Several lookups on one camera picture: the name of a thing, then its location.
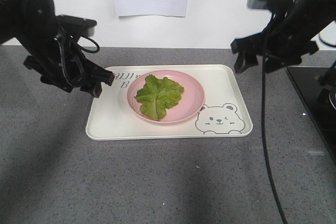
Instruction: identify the black hanging cable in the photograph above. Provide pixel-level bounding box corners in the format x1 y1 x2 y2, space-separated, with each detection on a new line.
261 19 289 224

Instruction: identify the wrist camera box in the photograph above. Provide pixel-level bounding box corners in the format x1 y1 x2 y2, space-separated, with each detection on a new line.
247 0 294 12
57 15 97 37

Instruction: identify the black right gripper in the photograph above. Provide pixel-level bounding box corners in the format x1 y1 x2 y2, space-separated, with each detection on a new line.
230 31 318 73

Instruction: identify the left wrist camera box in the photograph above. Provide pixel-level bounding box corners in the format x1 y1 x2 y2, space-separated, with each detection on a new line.
57 15 97 37

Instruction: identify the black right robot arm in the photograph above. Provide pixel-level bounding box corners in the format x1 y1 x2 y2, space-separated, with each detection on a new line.
230 0 335 73

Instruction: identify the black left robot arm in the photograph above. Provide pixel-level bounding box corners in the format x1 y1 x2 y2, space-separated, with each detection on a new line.
1 0 114 98

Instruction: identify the cream bear serving tray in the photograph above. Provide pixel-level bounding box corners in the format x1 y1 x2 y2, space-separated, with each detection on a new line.
86 65 253 141

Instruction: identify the black gas stove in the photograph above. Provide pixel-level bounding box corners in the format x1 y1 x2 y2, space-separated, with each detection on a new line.
286 67 335 160

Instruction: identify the green lettuce leaf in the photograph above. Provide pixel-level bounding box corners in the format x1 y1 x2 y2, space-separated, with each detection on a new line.
134 74 184 121

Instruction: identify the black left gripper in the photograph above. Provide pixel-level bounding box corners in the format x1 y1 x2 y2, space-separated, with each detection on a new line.
24 56 114 98

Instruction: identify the pink round plate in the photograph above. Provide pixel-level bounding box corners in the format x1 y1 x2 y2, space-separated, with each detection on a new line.
127 69 205 125

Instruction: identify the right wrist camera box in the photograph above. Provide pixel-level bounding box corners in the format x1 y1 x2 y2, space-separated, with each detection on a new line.
247 0 294 12

